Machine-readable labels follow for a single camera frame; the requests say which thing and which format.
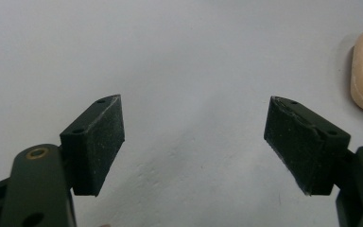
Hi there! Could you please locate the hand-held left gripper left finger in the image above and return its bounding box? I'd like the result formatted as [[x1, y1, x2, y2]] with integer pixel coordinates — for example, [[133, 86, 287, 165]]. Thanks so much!
[[59, 94, 126, 198]]

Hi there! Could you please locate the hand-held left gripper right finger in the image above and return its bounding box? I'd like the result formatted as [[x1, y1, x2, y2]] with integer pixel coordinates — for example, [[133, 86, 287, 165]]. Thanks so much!
[[263, 96, 352, 197]]

